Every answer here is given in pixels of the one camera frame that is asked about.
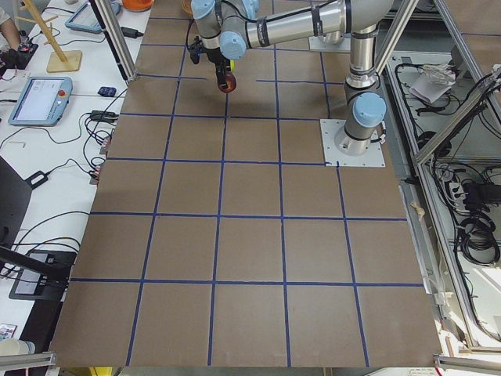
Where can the black power adapter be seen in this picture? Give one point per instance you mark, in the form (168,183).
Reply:
(131,32)

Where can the blue teach pendant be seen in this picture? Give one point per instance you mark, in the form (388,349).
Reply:
(42,102)
(84,20)

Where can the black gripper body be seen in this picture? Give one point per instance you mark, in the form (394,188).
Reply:
(214,56)

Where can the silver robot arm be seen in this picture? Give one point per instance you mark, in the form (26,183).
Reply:
(227,29)

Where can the small blue device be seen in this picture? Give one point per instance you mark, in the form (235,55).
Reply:
(107,91)

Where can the wooden stand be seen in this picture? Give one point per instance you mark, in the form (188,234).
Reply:
(59,61)

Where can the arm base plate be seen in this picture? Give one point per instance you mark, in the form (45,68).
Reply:
(334,42)
(340,150)

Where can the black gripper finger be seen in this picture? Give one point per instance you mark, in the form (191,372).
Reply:
(220,70)

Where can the far blue teach pendant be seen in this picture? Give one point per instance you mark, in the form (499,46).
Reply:
(84,20)

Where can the aluminium frame post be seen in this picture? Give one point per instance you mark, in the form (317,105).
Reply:
(115,38)

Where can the dark red apple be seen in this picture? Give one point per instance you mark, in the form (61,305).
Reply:
(227,83)

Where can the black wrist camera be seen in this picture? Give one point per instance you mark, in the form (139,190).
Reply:
(196,49)

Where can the near blue teach pendant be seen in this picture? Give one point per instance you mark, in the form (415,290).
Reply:
(42,102)

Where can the orange bucket with lid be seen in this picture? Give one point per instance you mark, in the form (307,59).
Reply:
(137,5)

